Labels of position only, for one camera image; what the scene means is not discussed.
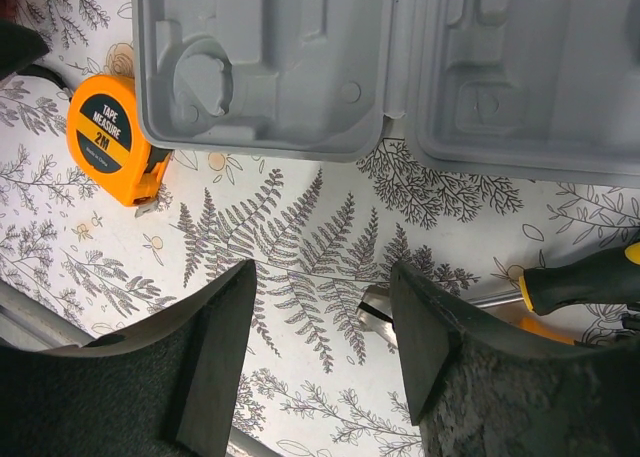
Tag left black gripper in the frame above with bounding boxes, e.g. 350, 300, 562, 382
0, 20, 49, 77

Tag black yellow screwdriver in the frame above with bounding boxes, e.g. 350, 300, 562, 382
469, 243, 639, 316

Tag grey plastic tool case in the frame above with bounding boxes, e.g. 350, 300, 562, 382
132, 0, 639, 188

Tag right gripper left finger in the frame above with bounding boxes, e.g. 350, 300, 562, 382
1, 260, 257, 456

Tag orange handled pliers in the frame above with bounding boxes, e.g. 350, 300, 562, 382
356, 285, 577, 348

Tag orange tape measure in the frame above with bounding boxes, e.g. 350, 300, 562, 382
66, 74, 171, 216

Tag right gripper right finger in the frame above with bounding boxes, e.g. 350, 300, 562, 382
390, 262, 639, 456

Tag floral table mat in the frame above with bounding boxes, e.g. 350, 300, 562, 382
1, 0, 639, 456

